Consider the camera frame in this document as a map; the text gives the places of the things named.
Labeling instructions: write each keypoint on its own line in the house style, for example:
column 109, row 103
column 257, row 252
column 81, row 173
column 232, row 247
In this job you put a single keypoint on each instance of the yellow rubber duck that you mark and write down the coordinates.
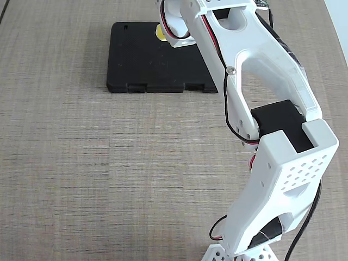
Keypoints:
column 160, row 34

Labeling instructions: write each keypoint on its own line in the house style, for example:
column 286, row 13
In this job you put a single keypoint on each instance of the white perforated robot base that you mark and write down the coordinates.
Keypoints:
column 217, row 253

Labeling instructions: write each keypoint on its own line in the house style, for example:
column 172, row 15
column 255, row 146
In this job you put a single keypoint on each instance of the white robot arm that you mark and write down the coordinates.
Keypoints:
column 272, row 114

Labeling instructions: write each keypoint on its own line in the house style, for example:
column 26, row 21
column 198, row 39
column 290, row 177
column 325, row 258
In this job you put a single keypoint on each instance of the black plastic flat case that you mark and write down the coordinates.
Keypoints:
column 152, row 59

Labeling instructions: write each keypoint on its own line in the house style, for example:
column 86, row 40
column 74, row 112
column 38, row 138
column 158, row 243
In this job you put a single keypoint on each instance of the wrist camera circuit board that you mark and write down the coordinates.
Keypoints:
column 261, row 3

